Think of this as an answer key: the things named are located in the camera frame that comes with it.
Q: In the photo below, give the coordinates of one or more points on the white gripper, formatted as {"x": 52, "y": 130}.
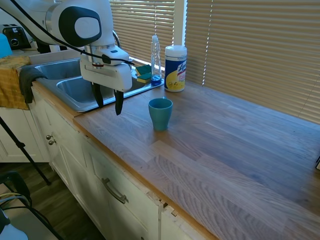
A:
{"x": 110, "y": 72}

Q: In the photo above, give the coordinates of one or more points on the teal ceramic mug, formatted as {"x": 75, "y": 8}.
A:
{"x": 160, "y": 115}

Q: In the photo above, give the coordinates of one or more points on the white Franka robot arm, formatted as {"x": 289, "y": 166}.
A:
{"x": 82, "y": 25}

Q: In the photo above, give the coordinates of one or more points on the stainless steel double sink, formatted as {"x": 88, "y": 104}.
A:
{"x": 75, "y": 95}

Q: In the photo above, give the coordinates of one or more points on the chrome sink faucet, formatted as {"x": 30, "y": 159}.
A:
{"x": 117, "y": 40}

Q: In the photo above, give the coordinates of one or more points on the green and yellow sponge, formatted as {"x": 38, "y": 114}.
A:
{"x": 144, "y": 78}
{"x": 143, "y": 69}

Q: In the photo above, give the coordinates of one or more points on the clear Dawn dish soap bottle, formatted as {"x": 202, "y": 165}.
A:
{"x": 155, "y": 62}

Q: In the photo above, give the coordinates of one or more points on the round metal cabinet knob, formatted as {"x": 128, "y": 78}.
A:
{"x": 52, "y": 142}
{"x": 49, "y": 137}

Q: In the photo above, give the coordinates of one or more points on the yellow Lysol wipes canister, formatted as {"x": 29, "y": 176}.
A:
{"x": 175, "y": 72}

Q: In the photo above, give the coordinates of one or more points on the white base cabinet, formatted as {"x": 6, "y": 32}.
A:
{"x": 75, "y": 170}

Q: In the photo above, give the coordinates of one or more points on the tan window blind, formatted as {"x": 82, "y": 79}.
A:
{"x": 142, "y": 25}
{"x": 250, "y": 50}

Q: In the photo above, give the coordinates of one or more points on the grey dish cloth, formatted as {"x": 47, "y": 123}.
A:
{"x": 27, "y": 80}

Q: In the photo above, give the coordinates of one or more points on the black tripod leg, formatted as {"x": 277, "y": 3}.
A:
{"x": 23, "y": 152}

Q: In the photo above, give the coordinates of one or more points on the yellow patterned towel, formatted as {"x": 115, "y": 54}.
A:
{"x": 10, "y": 80}

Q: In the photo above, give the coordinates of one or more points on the black toaster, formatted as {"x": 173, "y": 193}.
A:
{"x": 16, "y": 37}

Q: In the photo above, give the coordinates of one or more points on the blue plastic object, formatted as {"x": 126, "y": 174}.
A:
{"x": 4, "y": 47}

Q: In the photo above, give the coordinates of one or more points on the black edge object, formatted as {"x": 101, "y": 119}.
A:
{"x": 318, "y": 163}

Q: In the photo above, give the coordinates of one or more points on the black cart frame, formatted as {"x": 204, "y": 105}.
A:
{"x": 17, "y": 182}

